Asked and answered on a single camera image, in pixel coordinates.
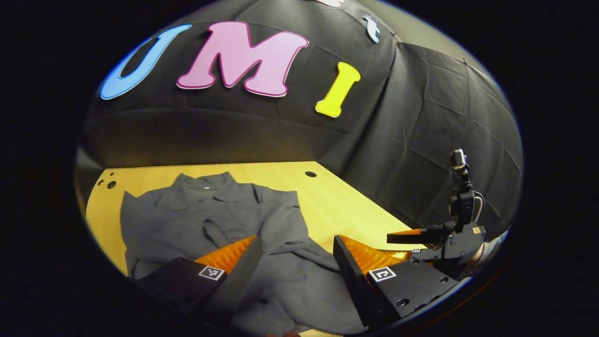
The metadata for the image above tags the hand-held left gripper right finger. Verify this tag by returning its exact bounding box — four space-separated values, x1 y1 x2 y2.
333 235 461 330

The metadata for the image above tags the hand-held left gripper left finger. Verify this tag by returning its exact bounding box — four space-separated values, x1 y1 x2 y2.
133 235 264 323

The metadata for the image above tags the grey collared shirt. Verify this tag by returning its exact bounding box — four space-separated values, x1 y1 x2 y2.
119 172 370 337

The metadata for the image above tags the black backdrop cloth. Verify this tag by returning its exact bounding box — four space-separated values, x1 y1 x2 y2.
75 0 524 234

